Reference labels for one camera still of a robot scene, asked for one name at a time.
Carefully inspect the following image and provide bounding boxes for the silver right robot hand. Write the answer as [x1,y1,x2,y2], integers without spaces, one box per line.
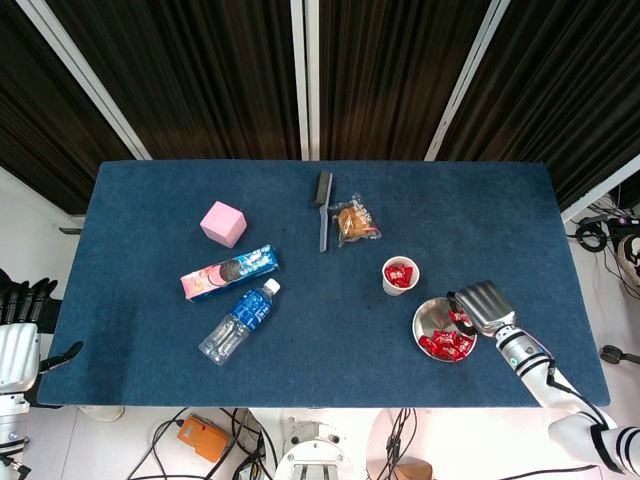
[445,280,517,338]

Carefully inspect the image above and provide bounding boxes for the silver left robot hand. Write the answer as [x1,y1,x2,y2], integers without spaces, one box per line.
[0,277,84,395]

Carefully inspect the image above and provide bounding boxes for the white silver robot base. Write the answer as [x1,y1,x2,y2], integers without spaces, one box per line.
[273,417,357,480]

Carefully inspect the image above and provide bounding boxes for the metal bowl of candies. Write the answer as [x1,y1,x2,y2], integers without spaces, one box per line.
[411,297,479,363]

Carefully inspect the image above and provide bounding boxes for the white paper cup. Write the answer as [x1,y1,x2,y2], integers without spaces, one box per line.
[381,255,421,297]

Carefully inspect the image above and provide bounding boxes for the black caster foot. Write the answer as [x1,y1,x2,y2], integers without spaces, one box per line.
[599,343,640,366]

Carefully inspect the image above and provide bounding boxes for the white black round object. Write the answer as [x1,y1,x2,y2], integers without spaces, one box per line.
[615,233,640,289]

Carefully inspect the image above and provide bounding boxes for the pastry in clear wrapper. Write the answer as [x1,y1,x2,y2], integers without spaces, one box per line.
[327,192,384,250]

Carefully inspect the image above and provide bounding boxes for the blue table cloth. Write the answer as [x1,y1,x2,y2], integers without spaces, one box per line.
[36,159,612,410]

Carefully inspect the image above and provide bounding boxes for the black electronics box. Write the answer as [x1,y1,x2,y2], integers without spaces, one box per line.
[604,184,640,241]

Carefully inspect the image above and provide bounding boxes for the brown wooden object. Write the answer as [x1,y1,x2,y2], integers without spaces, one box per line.
[394,460,434,480]

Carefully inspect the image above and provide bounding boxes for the grey brush black bristles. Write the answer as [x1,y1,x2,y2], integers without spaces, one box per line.
[310,170,334,254]

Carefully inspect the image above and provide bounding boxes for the orange box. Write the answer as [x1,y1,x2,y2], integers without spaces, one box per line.
[175,413,231,464]

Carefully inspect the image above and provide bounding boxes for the blue pink cookie box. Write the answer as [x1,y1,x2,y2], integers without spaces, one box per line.
[179,243,281,303]

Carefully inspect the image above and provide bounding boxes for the clear bottle blue label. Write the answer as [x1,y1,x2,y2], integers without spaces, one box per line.
[198,278,282,367]

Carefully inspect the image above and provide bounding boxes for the dark brown curtain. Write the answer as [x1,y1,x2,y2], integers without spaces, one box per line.
[0,0,134,216]
[318,0,484,161]
[439,0,640,211]
[47,0,301,161]

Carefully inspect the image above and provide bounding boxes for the pink foam cube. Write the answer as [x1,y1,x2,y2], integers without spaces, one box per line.
[199,200,248,249]

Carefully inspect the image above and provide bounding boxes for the black coiled cable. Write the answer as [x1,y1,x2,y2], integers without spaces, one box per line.
[573,219,609,252]

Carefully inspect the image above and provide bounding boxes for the black cable bundle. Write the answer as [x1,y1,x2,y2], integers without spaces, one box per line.
[385,407,418,480]

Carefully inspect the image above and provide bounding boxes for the white frame post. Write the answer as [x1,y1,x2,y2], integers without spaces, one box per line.
[16,0,153,161]
[423,0,512,162]
[289,0,321,161]
[559,153,640,224]

